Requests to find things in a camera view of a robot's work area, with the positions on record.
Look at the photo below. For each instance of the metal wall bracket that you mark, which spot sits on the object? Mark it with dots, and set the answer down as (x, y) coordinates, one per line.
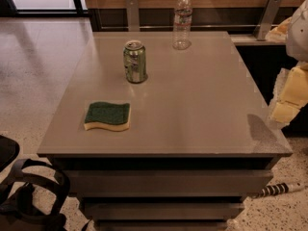
(269, 14)
(133, 17)

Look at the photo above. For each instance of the black bag with straps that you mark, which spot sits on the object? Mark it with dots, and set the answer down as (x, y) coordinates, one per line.
(17, 212)

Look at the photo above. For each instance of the green soda can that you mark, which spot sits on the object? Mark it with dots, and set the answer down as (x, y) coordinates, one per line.
(134, 59)

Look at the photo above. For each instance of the green and yellow sponge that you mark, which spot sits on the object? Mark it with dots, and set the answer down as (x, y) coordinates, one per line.
(108, 116)

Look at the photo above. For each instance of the black white striped handle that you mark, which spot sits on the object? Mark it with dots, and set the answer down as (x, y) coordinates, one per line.
(280, 188)

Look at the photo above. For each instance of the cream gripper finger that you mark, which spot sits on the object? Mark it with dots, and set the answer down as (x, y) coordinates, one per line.
(290, 94)
(279, 33)

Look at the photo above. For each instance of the grey drawer cabinet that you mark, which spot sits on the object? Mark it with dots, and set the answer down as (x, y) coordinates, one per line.
(198, 144)

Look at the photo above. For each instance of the right metal wall bracket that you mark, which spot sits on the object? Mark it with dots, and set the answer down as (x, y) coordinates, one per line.
(269, 14)

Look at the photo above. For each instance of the left metal wall bracket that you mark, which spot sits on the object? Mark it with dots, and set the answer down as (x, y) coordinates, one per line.
(133, 17)

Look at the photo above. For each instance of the black chair edge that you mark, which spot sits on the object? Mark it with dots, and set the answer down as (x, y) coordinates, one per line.
(9, 150)

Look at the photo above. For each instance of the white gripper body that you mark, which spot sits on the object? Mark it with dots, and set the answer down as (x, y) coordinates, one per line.
(298, 38)

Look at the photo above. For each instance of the clear plastic water bottle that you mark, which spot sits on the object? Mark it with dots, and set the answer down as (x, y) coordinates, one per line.
(182, 22)

